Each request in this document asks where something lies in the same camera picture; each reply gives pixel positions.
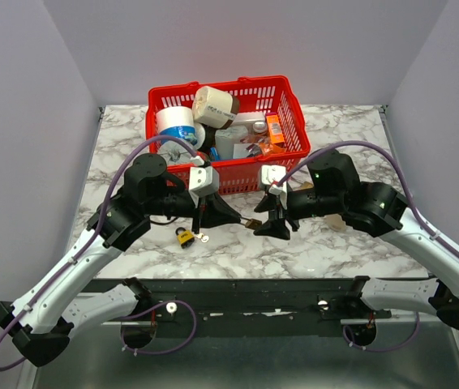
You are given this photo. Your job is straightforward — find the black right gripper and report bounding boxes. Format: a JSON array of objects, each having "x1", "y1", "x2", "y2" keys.
[{"x1": 253, "y1": 185, "x2": 345, "y2": 242}]

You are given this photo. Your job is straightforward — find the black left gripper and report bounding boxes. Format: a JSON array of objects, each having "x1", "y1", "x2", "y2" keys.
[{"x1": 145, "y1": 188, "x2": 242, "y2": 235}]

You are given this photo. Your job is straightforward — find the small brass padlock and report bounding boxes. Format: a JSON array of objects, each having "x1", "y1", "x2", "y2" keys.
[{"x1": 240, "y1": 218, "x2": 263, "y2": 231}]

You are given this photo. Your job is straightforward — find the small silver keys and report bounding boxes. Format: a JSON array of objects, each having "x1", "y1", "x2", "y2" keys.
[{"x1": 195, "y1": 233, "x2": 209, "y2": 243}]

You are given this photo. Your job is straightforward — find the yellow padlock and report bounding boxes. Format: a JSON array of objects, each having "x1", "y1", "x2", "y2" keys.
[{"x1": 175, "y1": 227, "x2": 195, "y2": 249}]

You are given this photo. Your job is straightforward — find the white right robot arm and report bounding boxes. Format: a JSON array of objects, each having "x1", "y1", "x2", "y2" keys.
[{"x1": 254, "y1": 151, "x2": 459, "y2": 330}]

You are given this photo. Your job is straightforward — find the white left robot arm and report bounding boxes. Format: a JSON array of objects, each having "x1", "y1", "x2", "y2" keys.
[{"x1": 0, "y1": 153, "x2": 241, "y2": 367}]

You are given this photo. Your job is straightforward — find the large brass padlock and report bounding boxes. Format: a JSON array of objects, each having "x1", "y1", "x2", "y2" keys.
[{"x1": 300, "y1": 182, "x2": 314, "y2": 190}]

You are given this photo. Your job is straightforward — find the blue flat box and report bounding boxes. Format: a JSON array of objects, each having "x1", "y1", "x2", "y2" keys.
[{"x1": 209, "y1": 147, "x2": 221, "y2": 161}]

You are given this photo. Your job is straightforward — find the cream soap pump bottle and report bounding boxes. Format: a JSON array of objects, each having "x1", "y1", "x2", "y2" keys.
[{"x1": 324, "y1": 214, "x2": 346, "y2": 231}]

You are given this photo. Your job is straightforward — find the orange snack packet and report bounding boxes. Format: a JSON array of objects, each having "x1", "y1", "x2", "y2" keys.
[{"x1": 240, "y1": 135, "x2": 286, "y2": 156}]

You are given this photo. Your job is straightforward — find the grey wrapped roll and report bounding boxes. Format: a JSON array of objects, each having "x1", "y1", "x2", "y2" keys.
[{"x1": 157, "y1": 141, "x2": 192, "y2": 166}]

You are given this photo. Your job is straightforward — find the white marbled container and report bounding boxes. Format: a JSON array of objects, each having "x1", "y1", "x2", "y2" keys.
[{"x1": 215, "y1": 126, "x2": 249, "y2": 160}]

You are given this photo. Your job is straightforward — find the orange box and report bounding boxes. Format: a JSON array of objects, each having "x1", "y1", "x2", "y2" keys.
[{"x1": 265, "y1": 113, "x2": 285, "y2": 148}]

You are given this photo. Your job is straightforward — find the jar with metal lid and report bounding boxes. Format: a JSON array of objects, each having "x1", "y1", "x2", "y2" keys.
[{"x1": 252, "y1": 121, "x2": 268, "y2": 135}]

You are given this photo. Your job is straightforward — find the white blue paper roll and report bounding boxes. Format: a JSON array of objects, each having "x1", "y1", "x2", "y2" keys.
[{"x1": 156, "y1": 106, "x2": 206, "y2": 149}]

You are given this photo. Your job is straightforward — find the beige paper roll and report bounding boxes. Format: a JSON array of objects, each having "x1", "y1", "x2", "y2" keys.
[{"x1": 191, "y1": 86, "x2": 240, "y2": 130}]

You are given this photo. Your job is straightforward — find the red plastic shopping basket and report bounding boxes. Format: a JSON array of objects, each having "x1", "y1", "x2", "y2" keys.
[{"x1": 145, "y1": 75, "x2": 311, "y2": 195}]

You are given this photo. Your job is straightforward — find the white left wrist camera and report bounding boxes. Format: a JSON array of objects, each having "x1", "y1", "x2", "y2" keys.
[{"x1": 188, "y1": 165, "x2": 220, "y2": 198}]

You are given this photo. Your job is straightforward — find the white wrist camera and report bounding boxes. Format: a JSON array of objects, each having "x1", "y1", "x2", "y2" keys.
[
  {"x1": 188, "y1": 165, "x2": 220, "y2": 198},
  {"x1": 258, "y1": 165, "x2": 287, "y2": 201}
]

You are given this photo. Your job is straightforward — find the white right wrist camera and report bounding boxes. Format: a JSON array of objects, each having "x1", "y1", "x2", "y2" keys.
[{"x1": 258, "y1": 165, "x2": 287, "y2": 201}]

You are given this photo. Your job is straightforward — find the black mounting base rail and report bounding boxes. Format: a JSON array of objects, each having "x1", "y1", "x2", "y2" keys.
[{"x1": 79, "y1": 277, "x2": 393, "y2": 340}]

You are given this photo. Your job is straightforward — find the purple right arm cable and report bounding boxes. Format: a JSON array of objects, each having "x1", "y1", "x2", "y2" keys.
[{"x1": 276, "y1": 140, "x2": 459, "y2": 276}]

